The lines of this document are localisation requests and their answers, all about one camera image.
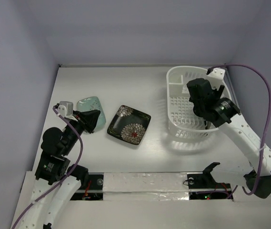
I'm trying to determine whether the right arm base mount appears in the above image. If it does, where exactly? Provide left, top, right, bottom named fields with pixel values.
left=183, top=173, right=233, bottom=200

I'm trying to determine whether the dark teal square plate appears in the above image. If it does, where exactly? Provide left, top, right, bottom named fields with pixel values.
left=204, top=120, right=212, bottom=130

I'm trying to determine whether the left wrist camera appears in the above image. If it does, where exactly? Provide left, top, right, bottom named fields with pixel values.
left=54, top=101, right=73, bottom=119

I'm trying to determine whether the silver foil tape strip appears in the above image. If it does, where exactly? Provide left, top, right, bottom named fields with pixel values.
left=102, top=173, right=189, bottom=201

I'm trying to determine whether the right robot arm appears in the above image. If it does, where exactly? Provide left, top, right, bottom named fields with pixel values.
left=187, top=78, right=271, bottom=199

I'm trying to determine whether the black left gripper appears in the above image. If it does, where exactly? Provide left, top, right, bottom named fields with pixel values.
left=62, top=108, right=101, bottom=154

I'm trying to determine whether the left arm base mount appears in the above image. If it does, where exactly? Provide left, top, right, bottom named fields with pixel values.
left=71, top=173, right=104, bottom=201

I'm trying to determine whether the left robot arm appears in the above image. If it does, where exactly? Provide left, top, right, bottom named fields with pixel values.
left=12, top=104, right=100, bottom=229

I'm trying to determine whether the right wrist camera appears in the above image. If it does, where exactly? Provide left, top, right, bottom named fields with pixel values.
left=206, top=68, right=225, bottom=89

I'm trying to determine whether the light green speckled plate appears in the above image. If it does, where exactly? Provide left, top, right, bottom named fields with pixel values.
left=76, top=96, right=106, bottom=131

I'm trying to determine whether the white plastic dish rack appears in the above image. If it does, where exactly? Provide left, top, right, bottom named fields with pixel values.
left=166, top=66, right=231, bottom=140

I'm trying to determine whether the metal rail at right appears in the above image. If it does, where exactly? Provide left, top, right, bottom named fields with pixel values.
left=223, top=67, right=240, bottom=107

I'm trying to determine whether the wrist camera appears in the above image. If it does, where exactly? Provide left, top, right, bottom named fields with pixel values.
left=54, top=101, right=73, bottom=119
left=206, top=68, right=225, bottom=89

